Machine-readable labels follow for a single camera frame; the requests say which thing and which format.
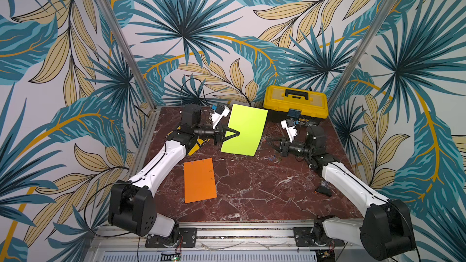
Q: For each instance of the aluminium front rail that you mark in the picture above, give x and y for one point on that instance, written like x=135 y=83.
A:
x=279 y=235

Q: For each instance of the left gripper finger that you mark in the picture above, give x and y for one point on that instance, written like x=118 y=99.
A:
x=232 y=138
x=229 y=132

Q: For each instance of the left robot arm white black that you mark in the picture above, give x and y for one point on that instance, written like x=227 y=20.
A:
x=132 y=206

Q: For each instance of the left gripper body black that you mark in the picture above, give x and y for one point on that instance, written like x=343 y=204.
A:
x=217 y=136

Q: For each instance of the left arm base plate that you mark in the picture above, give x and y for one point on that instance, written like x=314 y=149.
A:
x=183 y=237

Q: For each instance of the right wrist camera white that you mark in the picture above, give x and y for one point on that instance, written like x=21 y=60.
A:
x=290 y=125

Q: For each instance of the orange paper sheet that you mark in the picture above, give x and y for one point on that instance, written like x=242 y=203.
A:
x=199 y=181

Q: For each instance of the green paper sheet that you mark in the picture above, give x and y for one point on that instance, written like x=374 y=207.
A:
x=250 y=122

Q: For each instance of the yellow paper sheet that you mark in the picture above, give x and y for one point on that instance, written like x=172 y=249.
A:
x=188 y=139

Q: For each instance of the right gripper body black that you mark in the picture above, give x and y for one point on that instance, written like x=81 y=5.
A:
x=283 y=147

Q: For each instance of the yellow black toolbox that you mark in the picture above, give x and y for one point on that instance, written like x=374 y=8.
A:
x=282 y=99

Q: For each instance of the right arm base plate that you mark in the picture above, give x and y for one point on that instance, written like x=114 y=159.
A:
x=313 y=237

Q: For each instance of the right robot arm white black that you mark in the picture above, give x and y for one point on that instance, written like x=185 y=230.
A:
x=386 y=229

